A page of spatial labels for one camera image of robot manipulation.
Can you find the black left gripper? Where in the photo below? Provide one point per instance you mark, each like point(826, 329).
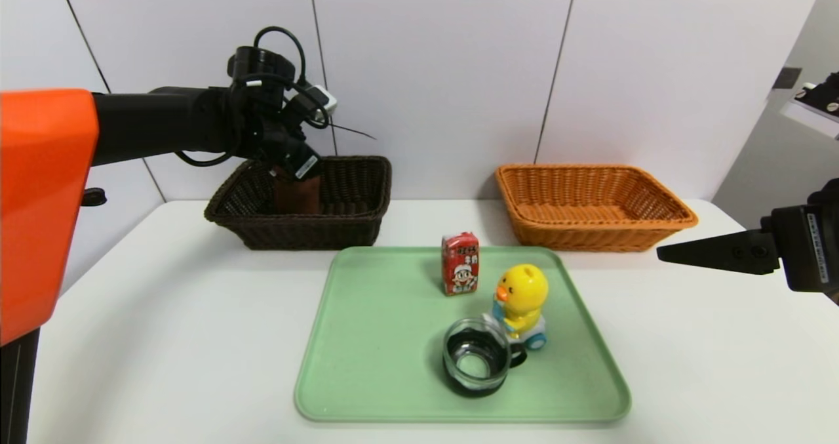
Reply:
point(305, 166)

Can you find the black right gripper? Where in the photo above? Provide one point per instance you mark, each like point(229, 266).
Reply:
point(807, 248)

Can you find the brown towel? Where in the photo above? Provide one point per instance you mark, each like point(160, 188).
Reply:
point(298, 198)

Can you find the red milk carton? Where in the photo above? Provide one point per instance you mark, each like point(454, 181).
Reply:
point(460, 267)

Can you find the yellow duck toy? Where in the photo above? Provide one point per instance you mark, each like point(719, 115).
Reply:
point(521, 293)

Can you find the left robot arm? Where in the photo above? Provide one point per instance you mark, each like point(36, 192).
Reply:
point(46, 201)

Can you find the dark brown wicker basket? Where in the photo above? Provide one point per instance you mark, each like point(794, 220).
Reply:
point(295, 231)

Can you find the orange wicker basket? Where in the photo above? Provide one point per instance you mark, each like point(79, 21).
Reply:
point(590, 234)

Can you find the green plastic tray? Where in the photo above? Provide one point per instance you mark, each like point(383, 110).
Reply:
point(393, 365)

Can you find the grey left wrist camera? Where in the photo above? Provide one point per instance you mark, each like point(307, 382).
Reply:
point(322, 100)

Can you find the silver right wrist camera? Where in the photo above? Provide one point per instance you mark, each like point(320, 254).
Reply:
point(819, 106)

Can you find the dark wall bracket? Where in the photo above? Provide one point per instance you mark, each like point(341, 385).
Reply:
point(785, 78)

